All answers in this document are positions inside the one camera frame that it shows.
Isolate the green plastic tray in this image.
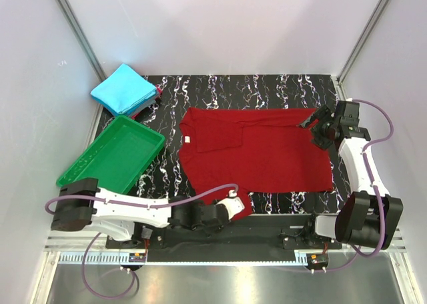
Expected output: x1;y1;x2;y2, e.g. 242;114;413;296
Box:
57;115;165;194

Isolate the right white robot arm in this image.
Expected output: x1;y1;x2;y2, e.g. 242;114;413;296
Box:
300;99;404;257

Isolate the right aluminium frame post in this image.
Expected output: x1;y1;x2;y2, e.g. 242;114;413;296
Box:
336;0;391;84

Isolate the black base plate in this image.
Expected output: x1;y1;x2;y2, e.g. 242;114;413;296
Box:
105;214;342;258

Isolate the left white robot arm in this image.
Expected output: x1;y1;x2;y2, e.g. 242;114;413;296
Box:
45;177;245;248

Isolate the left aluminium frame post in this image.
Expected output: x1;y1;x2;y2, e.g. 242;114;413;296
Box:
55;0;107;81

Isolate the aluminium frame post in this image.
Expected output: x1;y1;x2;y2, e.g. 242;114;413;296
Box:
55;0;107;81
336;0;391;84

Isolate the white slotted cable duct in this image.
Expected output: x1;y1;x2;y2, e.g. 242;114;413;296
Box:
59;251;322;266

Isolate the folded light blue shirt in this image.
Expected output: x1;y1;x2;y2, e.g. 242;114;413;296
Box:
90;64;157;116

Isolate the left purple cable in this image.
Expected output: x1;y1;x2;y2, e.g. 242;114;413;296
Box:
45;183;240;300

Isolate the folded grey shirt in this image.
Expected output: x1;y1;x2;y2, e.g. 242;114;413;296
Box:
129;96;157;119

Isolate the red t shirt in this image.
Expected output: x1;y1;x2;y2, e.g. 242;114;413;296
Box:
178;107;333;219

